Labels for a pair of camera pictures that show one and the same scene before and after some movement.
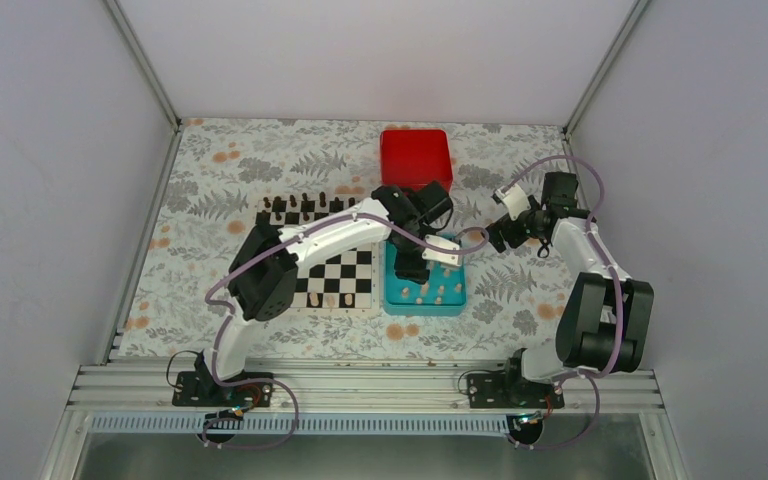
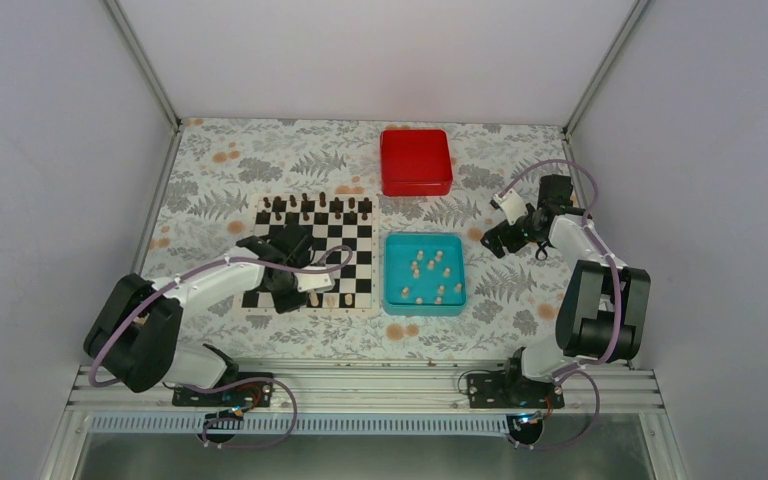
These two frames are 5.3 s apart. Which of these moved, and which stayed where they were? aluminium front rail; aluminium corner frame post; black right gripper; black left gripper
Moved: black left gripper
Stayed: aluminium front rail; aluminium corner frame post; black right gripper
